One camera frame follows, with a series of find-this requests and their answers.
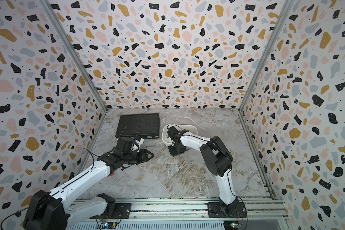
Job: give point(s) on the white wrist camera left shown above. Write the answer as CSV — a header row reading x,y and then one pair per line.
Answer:
x,y
139,141

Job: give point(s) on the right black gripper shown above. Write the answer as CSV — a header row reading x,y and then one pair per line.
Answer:
x,y
173,153

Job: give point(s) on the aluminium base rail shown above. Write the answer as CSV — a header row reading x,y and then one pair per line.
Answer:
x,y
191,213

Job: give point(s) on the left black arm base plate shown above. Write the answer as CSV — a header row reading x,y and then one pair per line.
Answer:
x,y
115,210

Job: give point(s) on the black tool case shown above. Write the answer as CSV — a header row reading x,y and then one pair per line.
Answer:
x,y
146,126

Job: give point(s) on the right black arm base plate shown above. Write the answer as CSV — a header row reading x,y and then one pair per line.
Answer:
x,y
220,210

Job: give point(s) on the white plastic storage box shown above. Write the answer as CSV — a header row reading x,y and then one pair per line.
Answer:
x,y
172,129

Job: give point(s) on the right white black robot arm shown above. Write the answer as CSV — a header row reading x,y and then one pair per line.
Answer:
x,y
217,158

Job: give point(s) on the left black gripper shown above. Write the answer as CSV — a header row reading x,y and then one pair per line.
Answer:
x,y
144,156

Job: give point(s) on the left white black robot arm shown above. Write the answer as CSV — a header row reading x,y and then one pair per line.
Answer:
x,y
54,210

